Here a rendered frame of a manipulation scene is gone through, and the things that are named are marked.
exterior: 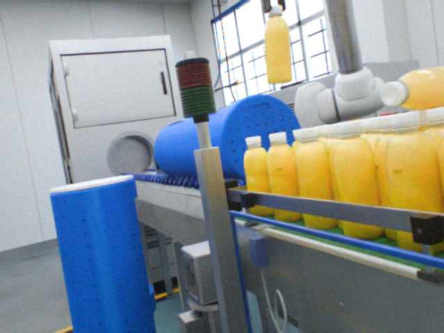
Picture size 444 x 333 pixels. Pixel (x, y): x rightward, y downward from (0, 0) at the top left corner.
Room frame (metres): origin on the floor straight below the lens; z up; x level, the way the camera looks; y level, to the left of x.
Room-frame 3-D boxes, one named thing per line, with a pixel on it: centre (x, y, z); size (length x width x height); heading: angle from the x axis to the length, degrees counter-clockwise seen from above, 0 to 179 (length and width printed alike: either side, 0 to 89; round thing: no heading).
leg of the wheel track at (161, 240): (3.19, 0.53, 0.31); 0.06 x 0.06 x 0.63; 22
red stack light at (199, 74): (0.79, 0.02, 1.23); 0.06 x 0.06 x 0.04
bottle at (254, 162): (1.12, -0.09, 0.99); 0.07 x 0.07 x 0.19
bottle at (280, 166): (1.00, -0.14, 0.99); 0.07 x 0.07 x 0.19
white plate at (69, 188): (1.50, 0.45, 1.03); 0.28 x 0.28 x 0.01
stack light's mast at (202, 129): (0.79, 0.02, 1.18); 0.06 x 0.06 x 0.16
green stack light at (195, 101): (0.79, 0.02, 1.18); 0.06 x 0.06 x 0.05
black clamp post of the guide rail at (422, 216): (0.52, -0.24, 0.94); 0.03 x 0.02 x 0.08; 22
